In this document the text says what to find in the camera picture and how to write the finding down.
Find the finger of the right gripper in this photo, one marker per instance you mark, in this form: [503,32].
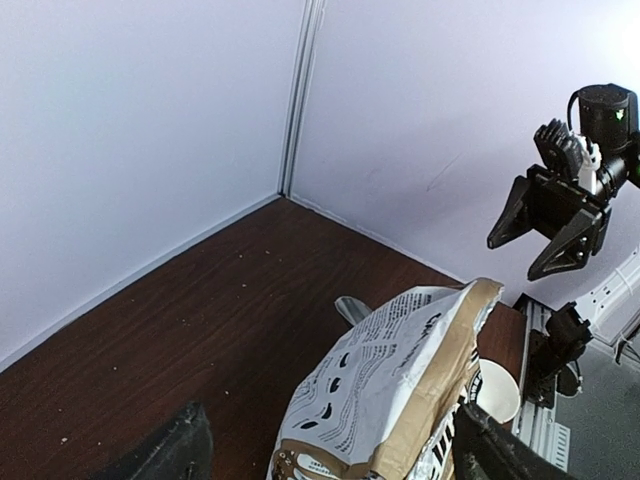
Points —
[514,220]
[570,248]

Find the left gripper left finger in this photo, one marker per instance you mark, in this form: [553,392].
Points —
[181,448]

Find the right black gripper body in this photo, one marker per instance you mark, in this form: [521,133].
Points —
[555,201]

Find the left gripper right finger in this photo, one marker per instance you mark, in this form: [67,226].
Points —
[483,449]

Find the brown dog food bag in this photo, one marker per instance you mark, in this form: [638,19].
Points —
[381,403]

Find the metal food scoop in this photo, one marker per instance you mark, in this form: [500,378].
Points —
[352,309]

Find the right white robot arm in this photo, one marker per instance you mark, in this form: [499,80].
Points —
[609,117]

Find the white ceramic bowl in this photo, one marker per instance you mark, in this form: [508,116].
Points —
[499,395]

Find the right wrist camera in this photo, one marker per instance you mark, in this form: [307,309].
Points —
[570,155]

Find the front aluminium rail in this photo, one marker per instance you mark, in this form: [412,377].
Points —
[535,424]

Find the right aluminium frame post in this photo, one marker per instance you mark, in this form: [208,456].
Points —
[312,19]

